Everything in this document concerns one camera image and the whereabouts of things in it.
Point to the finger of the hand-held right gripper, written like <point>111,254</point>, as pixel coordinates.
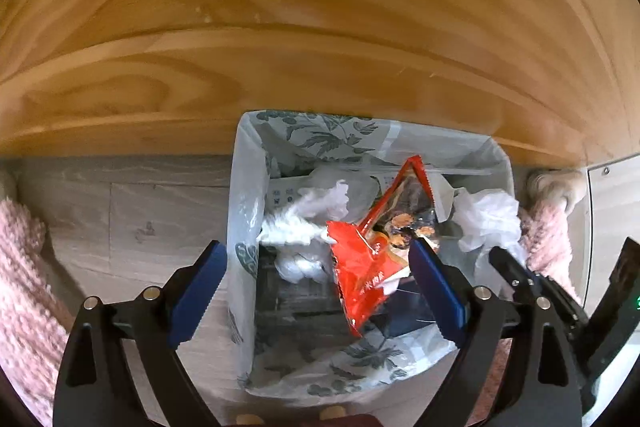
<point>510,267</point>

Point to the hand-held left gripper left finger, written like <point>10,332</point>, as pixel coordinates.
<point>200,292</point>

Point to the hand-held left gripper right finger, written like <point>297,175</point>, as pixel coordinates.
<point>437,292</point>

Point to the red snack packet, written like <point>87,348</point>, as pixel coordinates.
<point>360,267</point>

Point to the white plastic bag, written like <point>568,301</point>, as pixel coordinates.
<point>300,217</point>

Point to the white milk carton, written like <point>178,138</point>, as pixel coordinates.
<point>282,194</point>

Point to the cardboard bin with floral liner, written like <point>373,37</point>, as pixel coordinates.
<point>320,132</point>

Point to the person's right white slipper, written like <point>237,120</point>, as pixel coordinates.
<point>555,187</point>

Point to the wooden bed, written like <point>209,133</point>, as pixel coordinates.
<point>300,32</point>

